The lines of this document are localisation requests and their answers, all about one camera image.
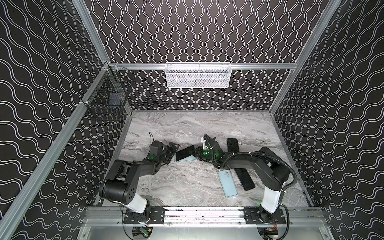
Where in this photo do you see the black wire mesh basket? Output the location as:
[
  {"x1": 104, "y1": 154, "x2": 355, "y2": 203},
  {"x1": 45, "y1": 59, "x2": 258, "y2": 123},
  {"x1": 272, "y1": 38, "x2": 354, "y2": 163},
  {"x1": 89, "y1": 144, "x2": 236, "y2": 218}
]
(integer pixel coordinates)
[{"x1": 85, "y1": 65, "x2": 137, "y2": 122}]

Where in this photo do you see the aluminium corner post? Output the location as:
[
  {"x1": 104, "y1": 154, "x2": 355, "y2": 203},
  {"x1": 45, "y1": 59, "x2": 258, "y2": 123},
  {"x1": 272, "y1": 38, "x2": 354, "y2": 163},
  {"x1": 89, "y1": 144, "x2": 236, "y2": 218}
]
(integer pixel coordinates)
[
  {"x1": 269, "y1": 0, "x2": 342, "y2": 116},
  {"x1": 73, "y1": 0, "x2": 111, "y2": 63}
]

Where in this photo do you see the black smartphone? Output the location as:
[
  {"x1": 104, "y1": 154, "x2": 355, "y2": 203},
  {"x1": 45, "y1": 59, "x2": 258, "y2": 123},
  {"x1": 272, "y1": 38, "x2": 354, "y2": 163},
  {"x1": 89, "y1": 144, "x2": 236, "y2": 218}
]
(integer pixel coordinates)
[
  {"x1": 235, "y1": 168, "x2": 256, "y2": 191},
  {"x1": 176, "y1": 145, "x2": 195, "y2": 162}
]

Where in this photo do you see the aluminium corner post right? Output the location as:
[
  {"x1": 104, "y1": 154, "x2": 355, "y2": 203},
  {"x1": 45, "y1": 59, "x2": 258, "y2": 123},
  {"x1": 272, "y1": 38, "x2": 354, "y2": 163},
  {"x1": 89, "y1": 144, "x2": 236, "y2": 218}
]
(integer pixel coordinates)
[{"x1": 269, "y1": 0, "x2": 342, "y2": 116}]

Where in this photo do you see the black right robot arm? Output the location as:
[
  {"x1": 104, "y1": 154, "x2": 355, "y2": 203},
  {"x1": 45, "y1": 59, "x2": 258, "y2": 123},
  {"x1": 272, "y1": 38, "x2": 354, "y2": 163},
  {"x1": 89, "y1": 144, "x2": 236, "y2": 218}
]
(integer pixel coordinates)
[{"x1": 191, "y1": 147, "x2": 298, "y2": 214}]

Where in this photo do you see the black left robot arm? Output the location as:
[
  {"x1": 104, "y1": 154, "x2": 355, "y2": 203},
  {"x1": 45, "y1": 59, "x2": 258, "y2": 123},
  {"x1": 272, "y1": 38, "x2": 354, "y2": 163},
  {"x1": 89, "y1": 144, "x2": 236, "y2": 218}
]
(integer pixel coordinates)
[{"x1": 100, "y1": 141, "x2": 180, "y2": 215}]

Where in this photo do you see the black phone case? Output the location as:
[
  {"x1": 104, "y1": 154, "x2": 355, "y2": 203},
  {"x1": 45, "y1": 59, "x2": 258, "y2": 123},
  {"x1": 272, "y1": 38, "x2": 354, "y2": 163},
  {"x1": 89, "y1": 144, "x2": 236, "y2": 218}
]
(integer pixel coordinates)
[{"x1": 227, "y1": 138, "x2": 240, "y2": 153}]

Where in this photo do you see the aluminium back crossbar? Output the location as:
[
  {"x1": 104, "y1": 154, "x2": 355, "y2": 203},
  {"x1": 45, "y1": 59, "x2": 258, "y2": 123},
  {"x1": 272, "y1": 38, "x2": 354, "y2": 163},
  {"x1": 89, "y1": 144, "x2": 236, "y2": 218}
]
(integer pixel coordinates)
[{"x1": 112, "y1": 63, "x2": 298, "y2": 71}]

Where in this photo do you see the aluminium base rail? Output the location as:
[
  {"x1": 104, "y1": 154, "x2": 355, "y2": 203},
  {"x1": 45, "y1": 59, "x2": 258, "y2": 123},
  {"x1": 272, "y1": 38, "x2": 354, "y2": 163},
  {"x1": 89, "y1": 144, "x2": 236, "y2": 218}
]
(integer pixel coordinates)
[{"x1": 83, "y1": 207, "x2": 326, "y2": 228}]

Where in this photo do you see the aluminium corner post left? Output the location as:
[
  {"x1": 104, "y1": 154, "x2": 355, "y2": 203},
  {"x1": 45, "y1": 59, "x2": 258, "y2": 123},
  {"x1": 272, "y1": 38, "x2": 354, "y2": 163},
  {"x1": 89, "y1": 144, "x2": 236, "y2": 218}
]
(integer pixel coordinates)
[{"x1": 73, "y1": 0, "x2": 111, "y2": 63}]

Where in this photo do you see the light blue phone case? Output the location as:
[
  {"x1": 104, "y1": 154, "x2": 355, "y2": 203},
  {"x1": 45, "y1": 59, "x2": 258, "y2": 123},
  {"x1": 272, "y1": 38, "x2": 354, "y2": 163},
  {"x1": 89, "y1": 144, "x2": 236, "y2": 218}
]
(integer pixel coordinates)
[
  {"x1": 218, "y1": 170, "x2": 238, "y2": 198},
  {"x1": 177, "y1": 156, "x2": 197, "y2": 163}
]

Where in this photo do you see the aluminium left side rail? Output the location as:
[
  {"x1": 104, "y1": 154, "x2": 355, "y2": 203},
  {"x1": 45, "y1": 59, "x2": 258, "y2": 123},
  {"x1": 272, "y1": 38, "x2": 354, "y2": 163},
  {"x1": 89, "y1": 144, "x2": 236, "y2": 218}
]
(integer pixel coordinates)
[{"x1": 1, "y1": 63, "x2": 110, "y2": 240}]

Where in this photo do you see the white wire mesh basket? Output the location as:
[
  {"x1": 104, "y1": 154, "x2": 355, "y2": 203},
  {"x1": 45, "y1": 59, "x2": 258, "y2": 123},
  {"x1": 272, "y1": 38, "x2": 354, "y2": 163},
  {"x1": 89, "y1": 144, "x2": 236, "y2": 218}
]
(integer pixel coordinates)
[{"x1": 165, "y1": 67, "x2": 232, "y2": 89}]

